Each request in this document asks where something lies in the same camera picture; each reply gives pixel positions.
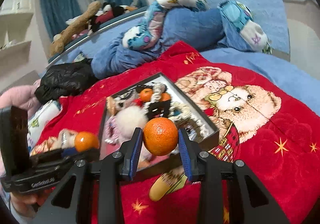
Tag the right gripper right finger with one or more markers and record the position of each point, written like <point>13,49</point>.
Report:
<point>188,152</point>

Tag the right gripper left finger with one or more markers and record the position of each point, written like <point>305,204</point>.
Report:
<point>131,155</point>

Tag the orange mandarin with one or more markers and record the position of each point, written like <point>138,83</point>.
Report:
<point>160,136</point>

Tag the person left hand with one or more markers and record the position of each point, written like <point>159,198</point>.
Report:
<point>23,203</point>

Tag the beige fluffy pompom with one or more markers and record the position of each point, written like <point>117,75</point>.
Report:
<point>128,119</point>

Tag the yellow banana shaped toy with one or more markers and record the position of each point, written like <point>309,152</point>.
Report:
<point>167,183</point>

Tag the mandarin beside pompom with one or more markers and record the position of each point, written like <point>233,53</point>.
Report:
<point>86,140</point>

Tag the white printed towel roll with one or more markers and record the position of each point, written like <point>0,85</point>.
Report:
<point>39,120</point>

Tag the black storage tray box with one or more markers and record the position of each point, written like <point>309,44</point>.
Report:
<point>158,108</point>

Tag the pink quilt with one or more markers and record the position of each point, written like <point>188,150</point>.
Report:
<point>22,97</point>

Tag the red bear print blanket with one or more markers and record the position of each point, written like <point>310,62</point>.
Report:
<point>273,105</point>

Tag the black puffer jacket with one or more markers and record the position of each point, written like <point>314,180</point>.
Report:
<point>64,80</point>

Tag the blue fleece blanket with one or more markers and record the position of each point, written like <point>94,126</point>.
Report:
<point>201,30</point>

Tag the brown plush dog toy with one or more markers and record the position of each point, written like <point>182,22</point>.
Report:
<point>65,36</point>

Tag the Stitch cartoon quilt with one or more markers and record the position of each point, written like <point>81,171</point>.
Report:
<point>241,31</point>

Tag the black red plush toy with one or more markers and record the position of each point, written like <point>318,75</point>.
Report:
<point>108,12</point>

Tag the blue bed sheet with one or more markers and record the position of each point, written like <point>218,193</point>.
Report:
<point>270,15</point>

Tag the white wall shelf cabinet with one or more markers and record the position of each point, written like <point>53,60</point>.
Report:
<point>16,16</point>

